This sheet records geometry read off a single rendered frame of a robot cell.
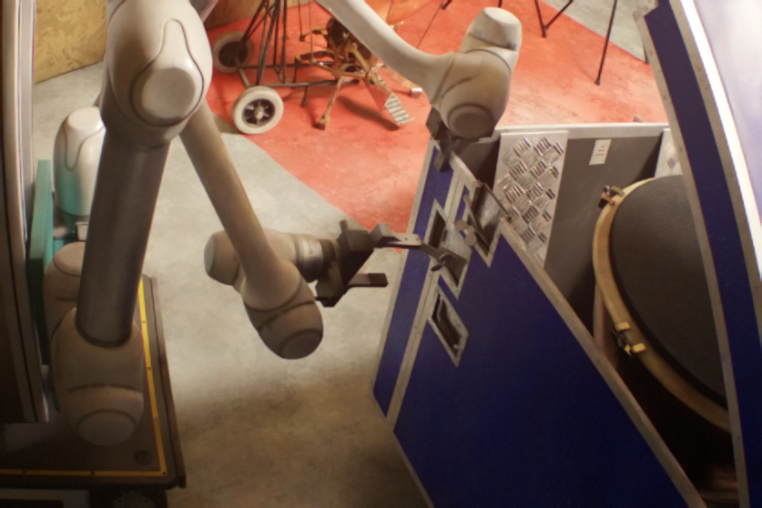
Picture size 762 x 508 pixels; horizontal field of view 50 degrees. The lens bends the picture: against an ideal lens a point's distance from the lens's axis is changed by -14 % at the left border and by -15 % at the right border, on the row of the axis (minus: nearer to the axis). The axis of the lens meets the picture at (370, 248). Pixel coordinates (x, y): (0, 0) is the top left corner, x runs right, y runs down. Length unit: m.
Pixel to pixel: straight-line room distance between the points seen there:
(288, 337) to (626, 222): 0.71
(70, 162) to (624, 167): 1.33
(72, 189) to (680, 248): 1.30
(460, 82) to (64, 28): 2.63
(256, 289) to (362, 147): 2.18
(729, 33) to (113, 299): 1.00
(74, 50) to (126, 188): 2.78
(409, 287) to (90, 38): 2.33
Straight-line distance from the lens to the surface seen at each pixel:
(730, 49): 1.29
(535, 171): 2.09
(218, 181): 1.42
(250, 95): 3.49
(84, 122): 1.99
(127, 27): 1.16
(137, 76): 1.09
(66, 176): 2.01
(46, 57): 3.93
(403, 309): 2.12
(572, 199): 2.24
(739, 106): 1.25
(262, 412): 2.53
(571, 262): 2.40
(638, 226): 1.79
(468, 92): 1.50
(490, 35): 1.63
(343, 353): 2.73
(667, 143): 2.33
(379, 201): 3.33
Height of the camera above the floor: 1.91
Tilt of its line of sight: 38 degrees down
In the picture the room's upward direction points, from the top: 12 degrees clockwise
